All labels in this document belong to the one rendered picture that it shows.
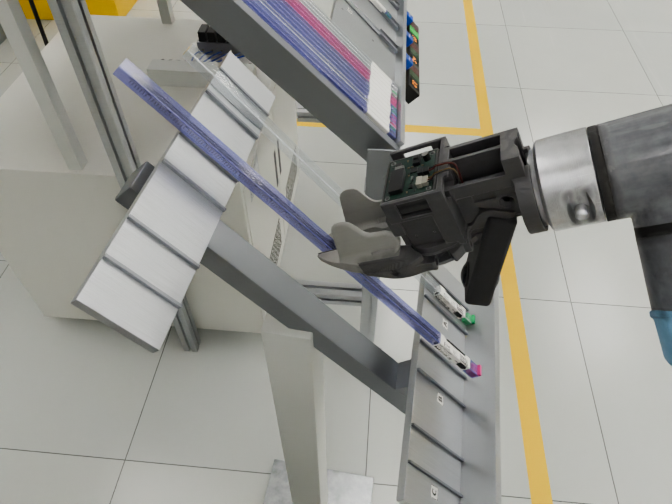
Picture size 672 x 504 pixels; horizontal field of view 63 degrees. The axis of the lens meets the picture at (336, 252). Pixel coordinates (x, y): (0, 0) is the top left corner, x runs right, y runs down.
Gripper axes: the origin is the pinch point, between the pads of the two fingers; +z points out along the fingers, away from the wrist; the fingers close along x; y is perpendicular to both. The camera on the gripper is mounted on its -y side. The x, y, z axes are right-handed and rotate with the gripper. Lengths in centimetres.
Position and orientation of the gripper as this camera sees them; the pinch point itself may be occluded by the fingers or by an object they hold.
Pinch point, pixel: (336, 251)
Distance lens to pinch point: 54.9
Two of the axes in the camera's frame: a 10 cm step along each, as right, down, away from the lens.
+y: -4.6, -6.5, -6.0
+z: -8.7, 1.9, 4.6
